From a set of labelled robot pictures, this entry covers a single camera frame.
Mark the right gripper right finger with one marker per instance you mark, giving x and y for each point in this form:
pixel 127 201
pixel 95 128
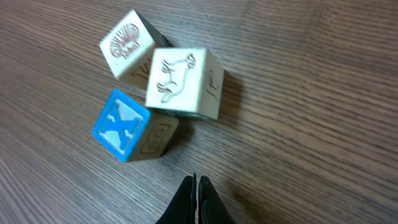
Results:
pixel 211 208

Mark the shell picture block red side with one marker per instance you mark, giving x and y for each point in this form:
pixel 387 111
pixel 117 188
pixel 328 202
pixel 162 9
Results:
pixel 129 47

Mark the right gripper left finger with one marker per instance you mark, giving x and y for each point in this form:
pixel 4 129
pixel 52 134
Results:
pixel 182 207

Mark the blue letter X block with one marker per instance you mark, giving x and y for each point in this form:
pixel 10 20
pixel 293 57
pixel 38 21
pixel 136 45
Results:
pixel 130 131

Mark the horse picture block green side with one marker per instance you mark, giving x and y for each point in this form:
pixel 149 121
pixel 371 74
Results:
pixel 185 82

